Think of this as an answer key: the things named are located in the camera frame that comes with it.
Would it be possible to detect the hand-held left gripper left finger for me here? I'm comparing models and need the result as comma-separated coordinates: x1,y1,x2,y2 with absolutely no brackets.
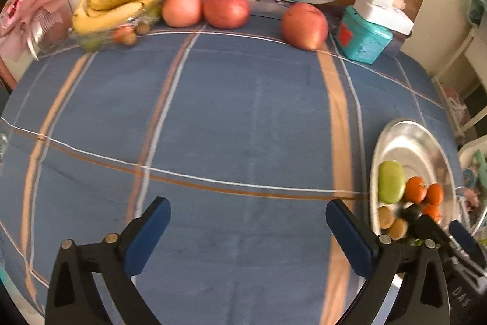
46,196,171,325

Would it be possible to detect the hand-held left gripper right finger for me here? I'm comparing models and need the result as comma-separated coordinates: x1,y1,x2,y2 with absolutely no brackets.
326,199,452,325

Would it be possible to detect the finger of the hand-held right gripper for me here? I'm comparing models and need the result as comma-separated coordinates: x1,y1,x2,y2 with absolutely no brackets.
408,214,451,253
448,220,487,278

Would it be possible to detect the orange tangerine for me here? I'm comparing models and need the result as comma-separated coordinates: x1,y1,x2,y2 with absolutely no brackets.
422,204,442,224
425,183,445,206

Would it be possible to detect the dark avocado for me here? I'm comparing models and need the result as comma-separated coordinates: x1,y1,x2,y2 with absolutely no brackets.
399,204,423,223

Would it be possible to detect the tangerine with stem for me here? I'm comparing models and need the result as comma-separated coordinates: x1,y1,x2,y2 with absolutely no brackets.
404,176,428,204

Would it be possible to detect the large green mango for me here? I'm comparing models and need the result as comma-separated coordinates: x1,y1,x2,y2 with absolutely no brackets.
378,161,407,204

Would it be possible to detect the round metal plate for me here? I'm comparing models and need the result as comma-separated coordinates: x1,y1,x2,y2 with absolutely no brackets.
370,118,458,246

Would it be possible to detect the blue plaid tablecloth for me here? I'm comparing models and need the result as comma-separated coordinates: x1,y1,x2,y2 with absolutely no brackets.
0,15,463,325

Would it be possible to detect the white shelf rack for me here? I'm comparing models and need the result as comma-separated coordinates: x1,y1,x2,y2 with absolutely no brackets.
433,24,487,140

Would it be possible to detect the small red plum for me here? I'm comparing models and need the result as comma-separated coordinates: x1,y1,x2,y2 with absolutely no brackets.
113,26,137,46

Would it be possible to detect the teal tin box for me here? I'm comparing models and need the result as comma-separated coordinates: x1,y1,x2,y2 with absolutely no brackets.
337,5,394,64

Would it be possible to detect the large red apple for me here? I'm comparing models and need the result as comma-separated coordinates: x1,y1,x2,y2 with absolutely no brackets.
281,2,329,51

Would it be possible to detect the small red apple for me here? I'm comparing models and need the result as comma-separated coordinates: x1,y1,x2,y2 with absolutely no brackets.
162,0,203,28

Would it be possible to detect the bunch of yellow bananas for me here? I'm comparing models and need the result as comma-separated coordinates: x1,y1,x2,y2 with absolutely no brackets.
72,0,171,35

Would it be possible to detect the medium red apple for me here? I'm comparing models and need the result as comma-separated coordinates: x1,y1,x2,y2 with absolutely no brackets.
203,0,251,30

